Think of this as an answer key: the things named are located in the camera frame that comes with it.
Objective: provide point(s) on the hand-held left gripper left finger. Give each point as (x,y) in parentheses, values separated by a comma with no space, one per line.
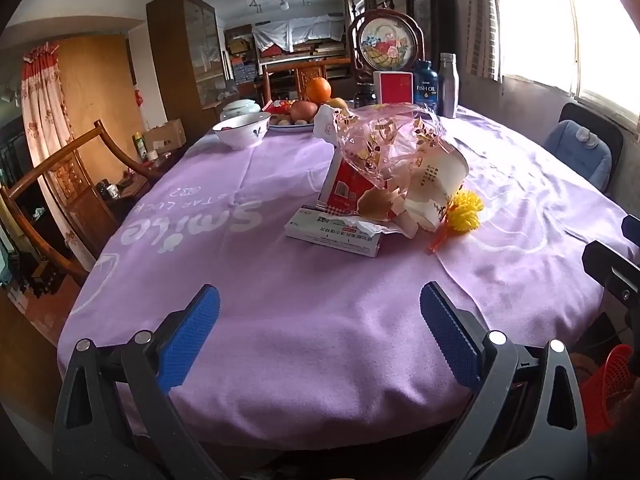
(192,340)

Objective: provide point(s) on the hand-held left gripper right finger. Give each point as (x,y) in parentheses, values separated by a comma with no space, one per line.
(447,340)

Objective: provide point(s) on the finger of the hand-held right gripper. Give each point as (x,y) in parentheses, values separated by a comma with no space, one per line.
(612,272)
(632,229)

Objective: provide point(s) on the red plastic basket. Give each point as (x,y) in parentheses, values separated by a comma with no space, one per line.
(607,390)

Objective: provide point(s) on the blue seat cushion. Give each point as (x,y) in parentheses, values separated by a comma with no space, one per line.
(580,155)

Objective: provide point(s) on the blue cushioned chair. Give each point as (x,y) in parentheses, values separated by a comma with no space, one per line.
(610,127)

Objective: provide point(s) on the purple printed tablecloth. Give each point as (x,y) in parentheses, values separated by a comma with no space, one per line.
(300,310)

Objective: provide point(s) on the yellow flower ornament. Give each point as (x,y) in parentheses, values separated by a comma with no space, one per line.
(466,211)

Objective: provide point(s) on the crushed paper cup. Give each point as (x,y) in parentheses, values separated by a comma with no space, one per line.
(435,185)

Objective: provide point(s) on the white medicine box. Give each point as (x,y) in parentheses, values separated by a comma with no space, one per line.
(325,232)

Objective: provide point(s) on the red paper carton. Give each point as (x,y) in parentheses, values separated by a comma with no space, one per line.
(342,187)

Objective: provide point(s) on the curved wooden armchair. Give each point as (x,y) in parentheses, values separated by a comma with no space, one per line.
(75,180)

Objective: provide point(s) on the cardboard box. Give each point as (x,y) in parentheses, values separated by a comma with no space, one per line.
(165,135)

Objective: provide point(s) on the gold patterned plastic wrapper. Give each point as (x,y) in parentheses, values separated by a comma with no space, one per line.
(380,140)

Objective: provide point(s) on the window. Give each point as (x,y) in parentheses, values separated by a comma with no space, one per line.
(575,25)

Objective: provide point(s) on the white ceramic bowl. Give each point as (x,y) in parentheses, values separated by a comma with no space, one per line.
(242,130)

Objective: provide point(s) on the steel water bottle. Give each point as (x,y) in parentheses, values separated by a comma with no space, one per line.
(448,85)

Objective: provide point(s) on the white lidded pot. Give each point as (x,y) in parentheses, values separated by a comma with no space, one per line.
(240,108)

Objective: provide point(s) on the red snack packet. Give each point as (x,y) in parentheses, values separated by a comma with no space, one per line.
(277,107)

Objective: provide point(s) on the blue supplement bottle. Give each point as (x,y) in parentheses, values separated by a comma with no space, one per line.
(426,87)

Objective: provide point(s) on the red apple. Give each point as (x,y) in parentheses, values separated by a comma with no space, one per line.
(304,110)

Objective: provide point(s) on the plaid window curtain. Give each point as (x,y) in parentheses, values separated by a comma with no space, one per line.
(484,20)

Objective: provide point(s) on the dark glass jar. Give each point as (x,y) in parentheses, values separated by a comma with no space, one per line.
(364,97)

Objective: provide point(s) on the red box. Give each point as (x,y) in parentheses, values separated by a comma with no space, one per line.
(393,87)

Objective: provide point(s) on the yellow pear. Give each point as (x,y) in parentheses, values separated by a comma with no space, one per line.
(337,104)

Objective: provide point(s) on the wooden door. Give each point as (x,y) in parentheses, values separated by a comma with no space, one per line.
(100,90)

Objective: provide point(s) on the floral pink curtain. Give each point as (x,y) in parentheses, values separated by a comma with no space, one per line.
(42,110)

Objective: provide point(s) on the wooden glass-door cabinet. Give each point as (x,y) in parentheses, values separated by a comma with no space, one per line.
(185,60)

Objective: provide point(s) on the orange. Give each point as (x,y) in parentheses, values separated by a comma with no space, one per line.
(319,90)

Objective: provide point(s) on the carved wooden chair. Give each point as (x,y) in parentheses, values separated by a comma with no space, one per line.
(310,74)

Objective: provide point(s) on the round embroidered flower plaque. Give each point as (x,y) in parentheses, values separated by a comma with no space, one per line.
(386,45)

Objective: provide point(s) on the white draped cloth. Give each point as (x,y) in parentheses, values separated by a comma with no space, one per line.
(295,30)

